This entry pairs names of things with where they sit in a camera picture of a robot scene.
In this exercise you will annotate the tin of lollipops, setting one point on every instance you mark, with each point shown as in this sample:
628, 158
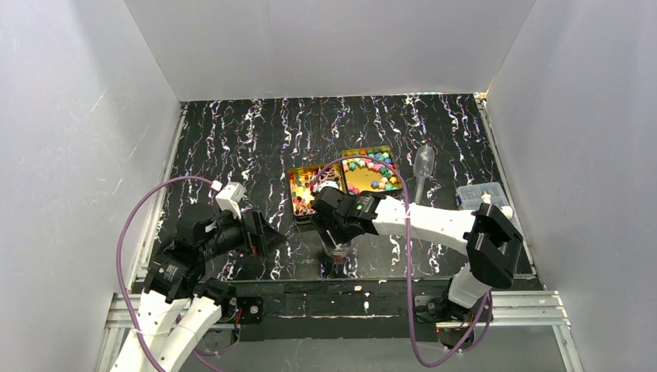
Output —
302, 183

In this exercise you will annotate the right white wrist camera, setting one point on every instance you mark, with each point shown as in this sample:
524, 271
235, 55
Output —
328, 184

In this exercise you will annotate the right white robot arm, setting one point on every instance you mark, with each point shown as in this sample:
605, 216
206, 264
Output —
486, 236

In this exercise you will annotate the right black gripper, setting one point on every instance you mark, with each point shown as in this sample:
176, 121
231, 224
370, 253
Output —
326, 209

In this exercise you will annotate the clear round jar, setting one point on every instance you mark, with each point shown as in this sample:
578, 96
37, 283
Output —
337, 254

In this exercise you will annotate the tin of star candies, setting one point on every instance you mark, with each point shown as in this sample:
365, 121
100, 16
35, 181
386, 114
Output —
365, 171

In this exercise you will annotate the aluminium frame rail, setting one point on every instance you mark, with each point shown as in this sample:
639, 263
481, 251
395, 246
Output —
509, 308

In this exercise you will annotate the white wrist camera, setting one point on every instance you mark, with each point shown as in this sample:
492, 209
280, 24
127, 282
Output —
328, 184
228, 197

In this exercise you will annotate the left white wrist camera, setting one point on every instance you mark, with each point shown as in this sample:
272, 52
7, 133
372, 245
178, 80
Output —
228, 197

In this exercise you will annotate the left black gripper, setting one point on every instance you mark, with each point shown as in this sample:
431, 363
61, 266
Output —
254, 232

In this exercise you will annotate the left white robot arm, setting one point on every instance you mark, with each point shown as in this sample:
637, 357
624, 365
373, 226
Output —
179, 303

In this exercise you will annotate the clear plastic scoop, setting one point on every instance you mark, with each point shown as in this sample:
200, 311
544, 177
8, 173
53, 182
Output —
423, 166

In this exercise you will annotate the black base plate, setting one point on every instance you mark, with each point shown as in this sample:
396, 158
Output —
322, 328

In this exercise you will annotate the clear plastic organizer box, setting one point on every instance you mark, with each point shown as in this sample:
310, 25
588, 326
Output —
485, 208

